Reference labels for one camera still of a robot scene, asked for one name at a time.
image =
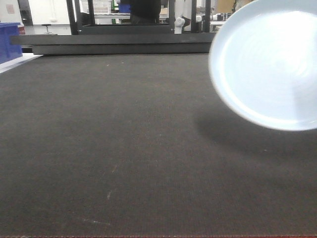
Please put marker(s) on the light blue round plate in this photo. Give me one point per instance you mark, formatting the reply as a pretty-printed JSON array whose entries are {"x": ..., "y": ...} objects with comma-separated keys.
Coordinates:
[{"x": 263, "y": 64}]

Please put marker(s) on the black stool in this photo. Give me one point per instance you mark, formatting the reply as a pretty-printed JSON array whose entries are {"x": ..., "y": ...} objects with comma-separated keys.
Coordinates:
[{"x": 47, "y": 32}]

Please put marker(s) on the blue plastic bin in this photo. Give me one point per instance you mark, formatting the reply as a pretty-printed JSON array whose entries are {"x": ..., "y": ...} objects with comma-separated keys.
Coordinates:
[{"x": 9, "y": 51}]

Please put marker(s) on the black table edge rail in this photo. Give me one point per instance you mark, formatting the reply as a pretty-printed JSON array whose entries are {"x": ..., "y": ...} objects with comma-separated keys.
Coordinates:
[{"x": 188, "y": 43}]

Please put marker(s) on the black metal cart frame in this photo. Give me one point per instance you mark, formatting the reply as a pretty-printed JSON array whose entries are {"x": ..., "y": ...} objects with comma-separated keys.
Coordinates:
[{"x": 133, "y": 17}]

